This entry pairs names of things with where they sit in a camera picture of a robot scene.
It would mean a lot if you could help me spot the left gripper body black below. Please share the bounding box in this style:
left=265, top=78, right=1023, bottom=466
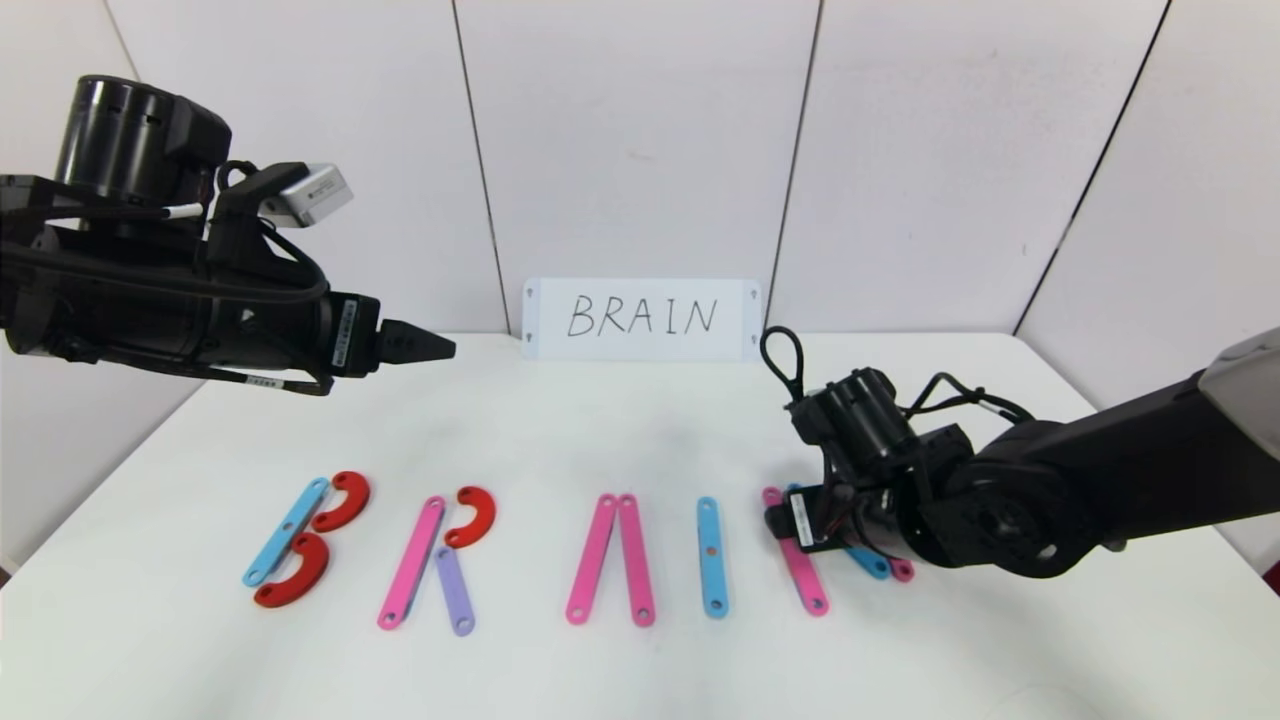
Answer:
left=213, top=278, right=381, bottom=379

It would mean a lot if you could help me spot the red C-shaped piece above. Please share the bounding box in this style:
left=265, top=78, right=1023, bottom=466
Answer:
left=311, top=471, right=372, bottom=533
left=253, top=532, right=331, bottom=609
left=443, top=486, right=497, bottom=550

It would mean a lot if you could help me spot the long pink bar with holes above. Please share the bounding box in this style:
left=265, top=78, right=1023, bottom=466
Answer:
left=377, top=497, right=447, bottom=631
left=617, top=494, right=657, bottom=629
left=762, top=487, right=830, bottom=618
left=565, top=494, right=618, bottom=627

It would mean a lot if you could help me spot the short purple bar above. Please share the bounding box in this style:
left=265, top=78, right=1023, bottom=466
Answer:
left=434, top=545, right=476, bottom=637

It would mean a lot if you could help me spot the short blue bar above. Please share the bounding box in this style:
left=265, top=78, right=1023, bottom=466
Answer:
left=786, top=484, right=892, bottom=581

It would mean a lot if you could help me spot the white sign card reading BRAIN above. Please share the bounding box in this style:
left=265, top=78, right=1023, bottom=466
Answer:
left=522, top=279, right=763, bottom=362

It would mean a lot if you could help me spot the long blue bar with holes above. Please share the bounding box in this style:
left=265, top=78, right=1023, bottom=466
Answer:
left=242, top=477, right=331, bottom=588
left=696, top=497, right=729, bottom=619

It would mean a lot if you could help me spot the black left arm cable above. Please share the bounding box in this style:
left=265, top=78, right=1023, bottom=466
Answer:
left=212, top=160, right=331, bottom=298

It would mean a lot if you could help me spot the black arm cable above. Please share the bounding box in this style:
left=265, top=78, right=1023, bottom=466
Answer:
left=212, top=160, right=331, bottom=298
left=759, top=326, right=807, bottom=406

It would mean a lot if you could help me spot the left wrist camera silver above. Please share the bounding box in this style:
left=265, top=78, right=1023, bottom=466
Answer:
left=260, top=163, right=355, bottom=229

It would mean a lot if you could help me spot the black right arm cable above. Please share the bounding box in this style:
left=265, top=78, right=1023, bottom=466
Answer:
left=759, top=326, right=807, bottom=406

